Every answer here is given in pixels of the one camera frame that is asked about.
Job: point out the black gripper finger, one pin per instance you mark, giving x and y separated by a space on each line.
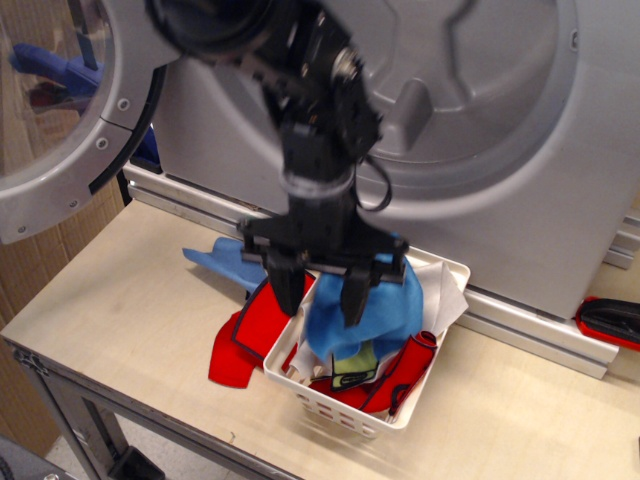
355 293
287 278

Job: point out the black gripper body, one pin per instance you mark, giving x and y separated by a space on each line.
327 235

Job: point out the dark blue cloth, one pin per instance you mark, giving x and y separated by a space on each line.
393 313

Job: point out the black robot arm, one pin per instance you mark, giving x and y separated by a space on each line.
311 77

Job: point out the white plastic laundry basket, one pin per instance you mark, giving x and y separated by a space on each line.
278 368

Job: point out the grey toy washing machine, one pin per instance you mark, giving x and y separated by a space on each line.
509 134

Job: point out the round transparent machine door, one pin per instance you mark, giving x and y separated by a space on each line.
80 82

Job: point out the light blue cloth on table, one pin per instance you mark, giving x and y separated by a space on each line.
225 259

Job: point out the red cloth beside basket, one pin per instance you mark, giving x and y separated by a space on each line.
243 342

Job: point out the green cloth with black trim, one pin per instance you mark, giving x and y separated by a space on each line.
355 370

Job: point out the grey white cloth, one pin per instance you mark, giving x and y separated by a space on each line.
443 303

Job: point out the red cloth in basket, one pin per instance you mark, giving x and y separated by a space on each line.
388 393

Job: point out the red and black tool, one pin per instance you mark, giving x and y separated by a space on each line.
610 320

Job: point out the aluminium extrusion rail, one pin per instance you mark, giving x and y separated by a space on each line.
498 317

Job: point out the metal table frame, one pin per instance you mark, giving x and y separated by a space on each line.
86 413

